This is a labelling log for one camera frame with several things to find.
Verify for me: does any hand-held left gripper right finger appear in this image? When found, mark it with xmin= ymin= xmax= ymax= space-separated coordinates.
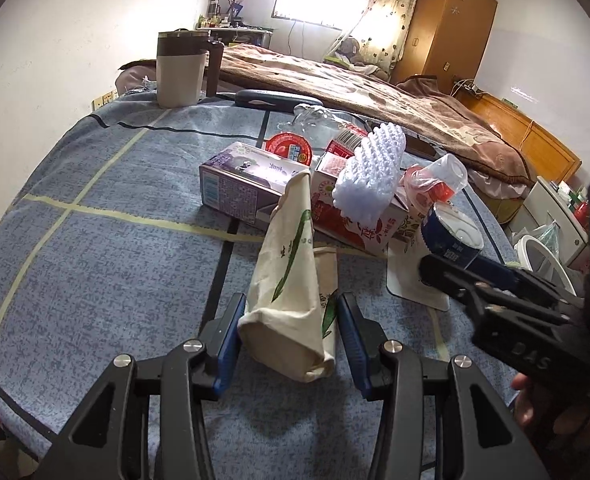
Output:
xmin=336 ymin=292 xmax=550 ymax=480

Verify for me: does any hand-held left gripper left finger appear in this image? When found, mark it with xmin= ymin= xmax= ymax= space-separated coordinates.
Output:
xmin=40 ymin=292 xmax=248 ymax=480

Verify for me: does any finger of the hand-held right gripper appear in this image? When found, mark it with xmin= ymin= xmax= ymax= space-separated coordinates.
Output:
xmin=475 ymin=259 xmax=588 ymax=311
xmin=419 ymin=254 xmax=566 ymax=326

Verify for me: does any beige paper bag green print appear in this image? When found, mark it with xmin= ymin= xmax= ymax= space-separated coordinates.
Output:
xmin=237 ymin=167 xmax=338 ymax=383

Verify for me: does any purple milk carton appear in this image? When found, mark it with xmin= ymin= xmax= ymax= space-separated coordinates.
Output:
xmin=198 ymin=141 xmax=312 ymax=233

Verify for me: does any crushed clear plastic bottle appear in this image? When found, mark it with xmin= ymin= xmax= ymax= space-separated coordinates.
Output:
xmin=287 ymin=104 xmax=376 ymax=161

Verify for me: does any person's right hand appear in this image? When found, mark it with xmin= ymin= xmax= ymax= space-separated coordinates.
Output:
xmin=512 ymin=375 xmax=590 ymax=448

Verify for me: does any white cabinet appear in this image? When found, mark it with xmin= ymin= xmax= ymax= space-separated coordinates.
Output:
xmin=517 ymin=175 xmax=590 ymax=261

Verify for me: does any red and white carton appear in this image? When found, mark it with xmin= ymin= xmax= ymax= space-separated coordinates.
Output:
xmin=311 ymin=152 xmax=410 ymax=258

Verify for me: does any clear plastic cup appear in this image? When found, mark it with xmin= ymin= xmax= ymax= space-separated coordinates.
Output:
xmin=402 ymin=154 xmax=468 ymax=221

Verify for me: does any white foam fruit net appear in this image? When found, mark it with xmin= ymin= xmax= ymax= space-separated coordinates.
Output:
xmin=332 ymin=122 xmax=406 ymax=223

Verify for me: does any wooden bed footboard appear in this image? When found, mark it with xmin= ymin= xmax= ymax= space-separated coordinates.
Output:
xmin=457 ymin=92 xmax=583 ymax=186

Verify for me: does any blue patterned tablecloth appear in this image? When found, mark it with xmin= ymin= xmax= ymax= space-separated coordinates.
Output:
xmin=0 ymin=87 xmax=518 ymax=480

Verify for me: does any brown patterned blanket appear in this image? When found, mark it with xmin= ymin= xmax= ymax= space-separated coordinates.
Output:
xmin=117 ymin=42 xmax=538 ymax=186

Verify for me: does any dark blue glasses case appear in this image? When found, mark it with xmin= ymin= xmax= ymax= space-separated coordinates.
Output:
xmin=234 ymin=89 xmax=324 ymax=113

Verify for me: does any wooden wardrobe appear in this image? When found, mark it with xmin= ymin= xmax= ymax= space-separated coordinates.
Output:
xmin=392 ymin=0 xmax=499 ymax=96

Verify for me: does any grey plush toy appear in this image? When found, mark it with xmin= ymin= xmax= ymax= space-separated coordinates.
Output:
xmin=336 ymin=36 xmax=364 ymax=61

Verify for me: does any beige and brown mug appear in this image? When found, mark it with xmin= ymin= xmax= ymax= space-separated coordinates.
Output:
xmin=156 ymin=29 xmax=224 ymax=109

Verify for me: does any patterned curtain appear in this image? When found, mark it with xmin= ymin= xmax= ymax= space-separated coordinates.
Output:
xmin=325 ymin=0 xmax=423 ymax=73

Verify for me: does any cluttered desk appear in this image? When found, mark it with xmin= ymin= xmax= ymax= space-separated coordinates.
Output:
xmin=195 ymin=20 xmax=274 ymax=51

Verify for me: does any bright window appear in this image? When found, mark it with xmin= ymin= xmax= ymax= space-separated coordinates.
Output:
xmin=272 ymin=0 xmax=370 ymax=28

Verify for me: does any white round plastic ring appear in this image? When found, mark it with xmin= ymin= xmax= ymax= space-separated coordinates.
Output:
xmin=514 ymin=235 xmax=583 ymax=301

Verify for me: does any black charger with cables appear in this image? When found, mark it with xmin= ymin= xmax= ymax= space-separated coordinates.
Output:
xmin=452 ymin=77 xmax=483 ymax=98

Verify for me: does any wall socket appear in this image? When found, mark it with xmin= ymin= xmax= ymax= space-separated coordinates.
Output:
xmin=92 ymin=89 xmax=118 ymax=111

